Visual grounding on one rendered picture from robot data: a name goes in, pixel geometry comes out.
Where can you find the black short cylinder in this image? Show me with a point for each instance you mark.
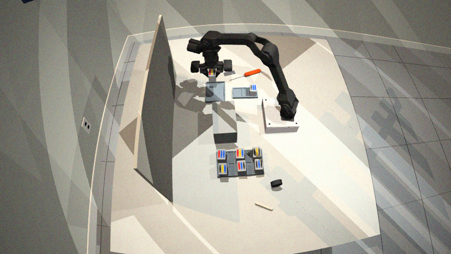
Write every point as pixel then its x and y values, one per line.
pixel 276 183

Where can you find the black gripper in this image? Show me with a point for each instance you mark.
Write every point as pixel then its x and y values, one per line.
pixel 211 64

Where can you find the white tag with red and blue stripes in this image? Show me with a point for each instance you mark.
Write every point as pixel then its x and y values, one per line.
pixel 221 156

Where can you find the grey flat panel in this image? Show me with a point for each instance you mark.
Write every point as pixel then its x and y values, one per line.
pixel 154 133

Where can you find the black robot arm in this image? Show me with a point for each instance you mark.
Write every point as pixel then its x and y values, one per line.
pixel 269 55

